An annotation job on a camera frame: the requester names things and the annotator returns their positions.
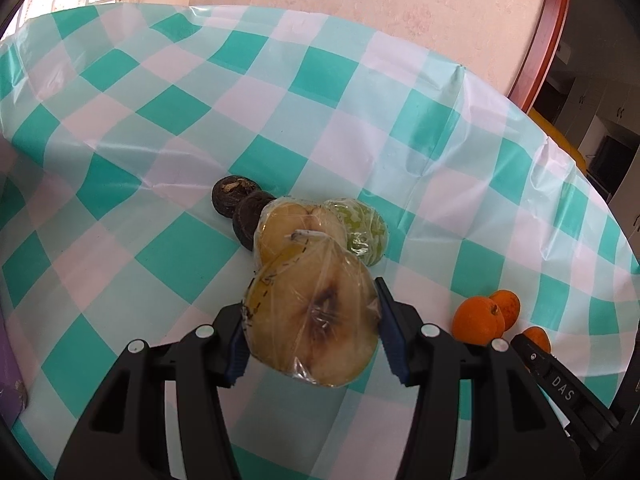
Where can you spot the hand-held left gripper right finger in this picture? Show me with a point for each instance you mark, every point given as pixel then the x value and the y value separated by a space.
pixel 392 340

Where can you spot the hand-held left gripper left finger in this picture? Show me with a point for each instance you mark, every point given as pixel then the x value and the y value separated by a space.
pixel 237 351

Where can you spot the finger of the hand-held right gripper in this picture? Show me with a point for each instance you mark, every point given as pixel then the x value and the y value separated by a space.
pixel 530 355

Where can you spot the large plastic-wrapped pear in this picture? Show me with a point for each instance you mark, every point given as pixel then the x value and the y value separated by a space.
pixel 310 325

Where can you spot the plastic-wrapped green fruit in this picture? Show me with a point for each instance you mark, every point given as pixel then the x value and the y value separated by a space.
pixel 365 230

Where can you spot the orange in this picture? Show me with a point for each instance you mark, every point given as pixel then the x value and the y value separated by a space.
pixel 477 322
pixel 510 305
pixel 539 339

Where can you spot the small plastic-wrapped pear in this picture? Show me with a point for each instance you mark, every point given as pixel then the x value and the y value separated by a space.
pixel 285 230

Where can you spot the dark brown round fruit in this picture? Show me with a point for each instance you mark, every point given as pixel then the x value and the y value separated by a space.
pixel 227 195
pixel 247 220

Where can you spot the yellow seat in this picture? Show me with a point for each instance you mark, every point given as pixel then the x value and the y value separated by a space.
pixel 562 140

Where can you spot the teal checked tablecloth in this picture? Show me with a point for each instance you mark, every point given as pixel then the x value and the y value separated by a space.
pixel 200 135

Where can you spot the purple box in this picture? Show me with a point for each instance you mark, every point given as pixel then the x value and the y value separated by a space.
pixel 10 370

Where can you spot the dark cabinets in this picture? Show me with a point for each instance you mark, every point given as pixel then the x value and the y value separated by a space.
pixel 605 125

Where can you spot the wooden door frame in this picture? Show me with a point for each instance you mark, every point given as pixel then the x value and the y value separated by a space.
pixel 545 35

